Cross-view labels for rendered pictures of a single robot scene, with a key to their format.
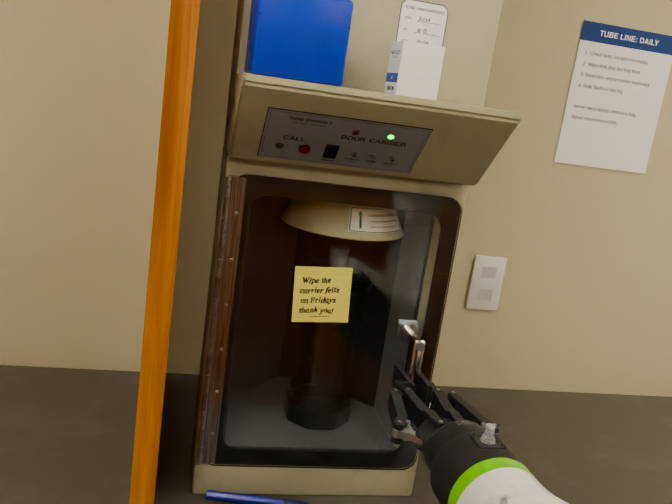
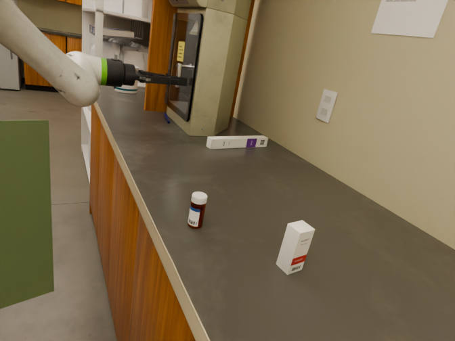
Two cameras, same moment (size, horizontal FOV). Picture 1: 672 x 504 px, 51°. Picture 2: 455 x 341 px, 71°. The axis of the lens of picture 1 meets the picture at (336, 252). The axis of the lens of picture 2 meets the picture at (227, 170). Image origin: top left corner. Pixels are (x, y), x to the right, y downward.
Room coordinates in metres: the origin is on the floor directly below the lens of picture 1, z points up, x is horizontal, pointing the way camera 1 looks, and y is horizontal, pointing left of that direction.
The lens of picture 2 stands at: (0.75, -1.39, 1.31)
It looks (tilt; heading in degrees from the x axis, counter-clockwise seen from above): 22 degrees down; 73
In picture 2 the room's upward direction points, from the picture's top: 11 degrees clockwise
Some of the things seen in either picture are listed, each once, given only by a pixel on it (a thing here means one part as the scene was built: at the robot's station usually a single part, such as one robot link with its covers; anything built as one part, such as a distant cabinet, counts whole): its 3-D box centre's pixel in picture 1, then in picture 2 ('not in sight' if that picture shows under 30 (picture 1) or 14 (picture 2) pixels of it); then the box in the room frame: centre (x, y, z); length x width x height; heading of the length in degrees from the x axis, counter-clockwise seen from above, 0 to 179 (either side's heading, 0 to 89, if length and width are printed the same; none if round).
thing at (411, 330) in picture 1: (410, 363); (182, 75); (0.89, -0.12, 1.17); 0.05 x 0.03 x 0.10; 13
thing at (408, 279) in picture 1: (330, 333); (181, 65); (0.90, -0.01, 1.19); 0.30 x 0.01 x 0.40; 103
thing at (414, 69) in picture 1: (413, 70); not in sight; (0.86, -0.06, 1.54); 0.05 x 0.05 x 0.06; 13
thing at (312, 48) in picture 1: (295, 38); not in sight; (0.83, 0.08, 1.56); 0.10 x 0.10 x 0.09; 13
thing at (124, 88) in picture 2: not in sight; (126, 78); (0.66, 0.60, 1.02); 0.13 x 0.13 x 0.15
